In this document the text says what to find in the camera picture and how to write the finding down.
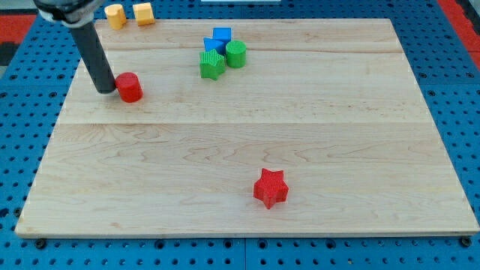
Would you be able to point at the blue cube block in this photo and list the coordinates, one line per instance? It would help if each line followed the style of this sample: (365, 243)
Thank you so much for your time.
(223, 34)

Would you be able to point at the yellow heart block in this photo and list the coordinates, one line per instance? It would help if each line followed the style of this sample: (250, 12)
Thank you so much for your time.
(115, 15)

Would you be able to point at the green star block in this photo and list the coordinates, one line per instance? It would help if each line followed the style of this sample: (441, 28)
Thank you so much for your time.
(211, 64)

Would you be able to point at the red cylinder block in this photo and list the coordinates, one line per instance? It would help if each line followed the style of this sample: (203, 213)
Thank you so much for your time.
(129, 87)

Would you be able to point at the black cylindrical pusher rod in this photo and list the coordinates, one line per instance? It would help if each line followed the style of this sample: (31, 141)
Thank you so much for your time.
(93, 55)

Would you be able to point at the blue triangle block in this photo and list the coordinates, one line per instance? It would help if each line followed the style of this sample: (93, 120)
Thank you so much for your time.
(213, 44)

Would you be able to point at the green cylinder block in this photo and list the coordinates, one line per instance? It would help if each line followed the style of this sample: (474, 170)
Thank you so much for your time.
(236, 54)

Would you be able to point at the wooden board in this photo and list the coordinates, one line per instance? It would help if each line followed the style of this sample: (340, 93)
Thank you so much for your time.
(333, 103)

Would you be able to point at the red star block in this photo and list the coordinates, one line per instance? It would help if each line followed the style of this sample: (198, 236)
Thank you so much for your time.
(271, 188)

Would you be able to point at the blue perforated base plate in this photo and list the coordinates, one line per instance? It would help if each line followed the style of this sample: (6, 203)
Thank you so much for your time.
(37, 79)

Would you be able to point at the yellow cube block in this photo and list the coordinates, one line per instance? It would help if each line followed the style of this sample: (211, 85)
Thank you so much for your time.
(143, 13)

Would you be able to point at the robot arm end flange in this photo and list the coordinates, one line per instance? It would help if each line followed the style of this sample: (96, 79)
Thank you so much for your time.
(71, 13)

